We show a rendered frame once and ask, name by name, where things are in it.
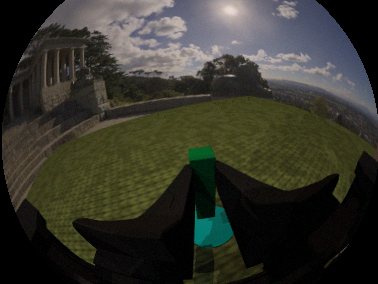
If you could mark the cyan circle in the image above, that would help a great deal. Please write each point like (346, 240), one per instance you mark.
(212, 232)

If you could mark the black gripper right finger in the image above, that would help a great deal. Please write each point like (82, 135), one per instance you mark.
(261, 214)

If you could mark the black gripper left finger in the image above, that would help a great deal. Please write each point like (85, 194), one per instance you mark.
(164, 232)

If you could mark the dark green rectangular post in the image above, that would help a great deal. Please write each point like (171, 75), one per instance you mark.
(202, 161)

